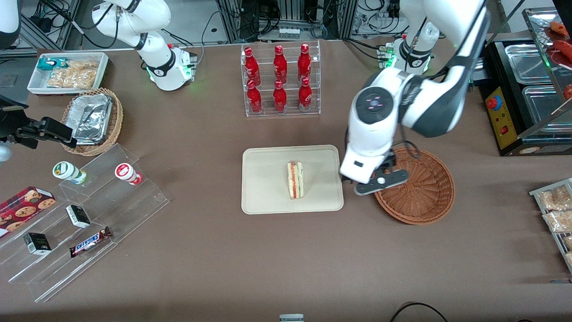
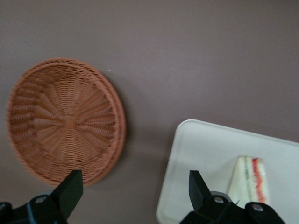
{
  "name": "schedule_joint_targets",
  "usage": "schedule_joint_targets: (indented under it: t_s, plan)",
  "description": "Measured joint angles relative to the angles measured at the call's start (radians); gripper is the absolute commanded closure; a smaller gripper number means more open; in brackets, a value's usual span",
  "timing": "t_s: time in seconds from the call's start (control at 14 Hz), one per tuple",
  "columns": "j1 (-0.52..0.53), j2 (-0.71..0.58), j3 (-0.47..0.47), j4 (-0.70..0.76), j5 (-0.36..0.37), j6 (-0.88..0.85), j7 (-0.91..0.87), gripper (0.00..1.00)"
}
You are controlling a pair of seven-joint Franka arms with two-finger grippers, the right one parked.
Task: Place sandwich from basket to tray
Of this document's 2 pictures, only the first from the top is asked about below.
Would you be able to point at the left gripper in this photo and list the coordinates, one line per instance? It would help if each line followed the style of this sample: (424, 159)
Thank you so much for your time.
(389, 160)

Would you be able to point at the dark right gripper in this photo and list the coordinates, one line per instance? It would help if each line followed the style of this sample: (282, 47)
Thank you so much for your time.
(27, 130)

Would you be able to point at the triangular sandwich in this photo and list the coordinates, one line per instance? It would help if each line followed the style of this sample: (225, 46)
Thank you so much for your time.
(295, 181)

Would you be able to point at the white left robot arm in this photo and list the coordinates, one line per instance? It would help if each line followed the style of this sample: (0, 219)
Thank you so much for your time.
(429, 107)

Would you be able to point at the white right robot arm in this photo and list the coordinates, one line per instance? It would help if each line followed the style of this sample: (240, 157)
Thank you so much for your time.
(156, 62)

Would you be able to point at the aluminium foil tray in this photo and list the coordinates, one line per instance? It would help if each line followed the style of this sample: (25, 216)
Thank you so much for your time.
(91, 118)

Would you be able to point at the round brown wicker basket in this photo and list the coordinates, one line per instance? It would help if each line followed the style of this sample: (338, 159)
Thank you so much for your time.
(424, 197)

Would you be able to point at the oval tan wicker basket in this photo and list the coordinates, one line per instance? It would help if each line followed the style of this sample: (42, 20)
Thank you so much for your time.
(117, 116)

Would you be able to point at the beige rectangular tray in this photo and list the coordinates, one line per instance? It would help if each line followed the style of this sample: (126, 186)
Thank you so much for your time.
(268, 179)

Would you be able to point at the tray of packaged snacks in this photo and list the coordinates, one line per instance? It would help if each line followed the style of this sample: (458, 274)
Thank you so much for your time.
(556, 239)

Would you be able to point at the green lid cup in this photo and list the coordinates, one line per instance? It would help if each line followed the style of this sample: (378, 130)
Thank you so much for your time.
(65, 171)

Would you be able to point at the white rectangular bin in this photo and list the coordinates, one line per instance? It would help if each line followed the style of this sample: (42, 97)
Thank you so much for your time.
(38, 82)

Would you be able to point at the dark grey flat panel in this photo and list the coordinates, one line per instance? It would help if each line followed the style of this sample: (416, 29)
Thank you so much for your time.
(15, 80)

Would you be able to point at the clear bag of crackers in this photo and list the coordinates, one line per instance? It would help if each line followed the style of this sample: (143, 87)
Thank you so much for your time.
(76, 76)

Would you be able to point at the teal snack packet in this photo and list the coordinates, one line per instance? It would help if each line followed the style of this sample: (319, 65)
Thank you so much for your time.
(47, 63)

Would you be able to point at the red cookie box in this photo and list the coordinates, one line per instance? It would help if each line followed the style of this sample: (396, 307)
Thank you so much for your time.
(22, 208)

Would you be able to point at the small black white box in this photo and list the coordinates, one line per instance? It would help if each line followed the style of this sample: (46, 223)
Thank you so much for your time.
(37, 243)
(78, 216)

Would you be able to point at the red lid cup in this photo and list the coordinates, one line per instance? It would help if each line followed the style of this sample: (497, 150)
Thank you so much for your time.
(125, 172)

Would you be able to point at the clear acrylic bottle rack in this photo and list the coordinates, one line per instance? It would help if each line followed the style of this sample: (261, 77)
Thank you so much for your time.
(292, 114)

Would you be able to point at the red cola bottle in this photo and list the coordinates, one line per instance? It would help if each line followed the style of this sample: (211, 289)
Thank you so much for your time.
(251, 67)
(305, 97)
(279, 99)
(254, 100)
(280, 66)
(304, 65)

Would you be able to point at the clear acrylic stepped shelf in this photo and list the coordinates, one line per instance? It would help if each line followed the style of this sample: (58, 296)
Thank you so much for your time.
(129, 210)

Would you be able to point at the snickers chocolate bar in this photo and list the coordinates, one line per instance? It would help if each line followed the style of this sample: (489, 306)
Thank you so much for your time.
(89, 242)

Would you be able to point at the black food warmer case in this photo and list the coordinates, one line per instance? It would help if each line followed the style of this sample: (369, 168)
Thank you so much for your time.
(502, 129)

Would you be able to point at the white connector block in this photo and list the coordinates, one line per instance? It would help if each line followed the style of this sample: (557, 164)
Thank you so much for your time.
(288, 32)

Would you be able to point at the small grey device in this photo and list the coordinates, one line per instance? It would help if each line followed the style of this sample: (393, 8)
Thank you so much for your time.
(291, 318)

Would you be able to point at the steel food pan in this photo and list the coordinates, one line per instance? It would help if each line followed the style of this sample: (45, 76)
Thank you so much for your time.
(543, 109)
(529, 65)

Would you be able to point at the clear bag of snacks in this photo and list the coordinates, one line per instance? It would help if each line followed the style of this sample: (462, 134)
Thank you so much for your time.
(556, 199)
(558, 221)
(569, 259)
(568, 242)

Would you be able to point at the red sausage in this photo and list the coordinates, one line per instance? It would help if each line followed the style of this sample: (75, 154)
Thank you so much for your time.
(561, 27)
(564, 48)

